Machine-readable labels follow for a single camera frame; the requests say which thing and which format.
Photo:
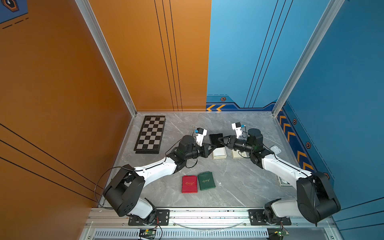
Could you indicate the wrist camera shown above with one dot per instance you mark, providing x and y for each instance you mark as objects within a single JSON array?
[
  {"x": 200, "y": 134},
  {"x": 238, "y": 128}
]

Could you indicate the left circuit board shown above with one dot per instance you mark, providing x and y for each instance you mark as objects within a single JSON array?
[{"x": 147, "y": 234}]

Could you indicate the red booklet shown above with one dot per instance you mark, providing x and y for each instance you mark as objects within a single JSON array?
[{"x": 189, "y": 184}]

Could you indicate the circuit board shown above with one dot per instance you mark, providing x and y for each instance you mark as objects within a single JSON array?
[
  {"x": 277, "y": 234},
  {"x": 147, "y": 234}
]

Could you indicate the clear plastic earphone case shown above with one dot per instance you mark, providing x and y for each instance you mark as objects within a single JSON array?
[{"x": 276, "y": 150}]

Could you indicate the cream jewelry box base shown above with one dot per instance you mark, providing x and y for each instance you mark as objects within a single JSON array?
[{"x": 236, "y": 154}]

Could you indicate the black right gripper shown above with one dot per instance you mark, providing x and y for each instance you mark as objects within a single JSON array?
[{"x": 232, "y": 142}]

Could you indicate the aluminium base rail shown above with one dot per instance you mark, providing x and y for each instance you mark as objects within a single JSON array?
[{"x": 199, "y": 219}]

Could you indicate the playing card deck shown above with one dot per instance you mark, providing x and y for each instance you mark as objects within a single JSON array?
[{"x": 283, "y": 183}]

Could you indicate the green booklet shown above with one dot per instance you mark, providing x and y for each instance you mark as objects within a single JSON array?
[{"x": 206, "y": 181}]

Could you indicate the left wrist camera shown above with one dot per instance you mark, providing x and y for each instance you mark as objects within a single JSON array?
[{"x": 200, "y": 134}]

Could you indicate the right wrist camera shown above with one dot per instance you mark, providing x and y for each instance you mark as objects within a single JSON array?
[{"x": 238, "y": 128}]

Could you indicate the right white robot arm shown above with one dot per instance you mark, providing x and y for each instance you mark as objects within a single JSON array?
[{"x": 316, "y": 199}]

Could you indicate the aluminium corner post right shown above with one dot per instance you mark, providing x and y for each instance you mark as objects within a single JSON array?
[{"x": 317, "y": 36}]

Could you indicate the aluminium corner post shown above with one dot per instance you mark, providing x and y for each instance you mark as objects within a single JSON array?
[
  {"x": 101, "y": 42},
  {"x": 317, "y": 36}
]

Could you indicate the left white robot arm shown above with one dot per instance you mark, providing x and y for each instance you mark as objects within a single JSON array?
[{"x": 123, "y": 193}]

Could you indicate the aluminium corner post left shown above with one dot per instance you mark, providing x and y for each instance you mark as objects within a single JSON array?
[{"x": 101, "y": 42}]

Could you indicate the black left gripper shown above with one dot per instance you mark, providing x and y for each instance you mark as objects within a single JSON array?
[{"x": 205, "y": 151}]

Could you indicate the black white chessboard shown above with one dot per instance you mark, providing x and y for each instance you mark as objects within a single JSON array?
[{"x": 150, "y": 135}]

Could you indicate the right circuit board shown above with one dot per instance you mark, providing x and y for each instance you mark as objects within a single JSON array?
[{"x": 277, "y": 234}]

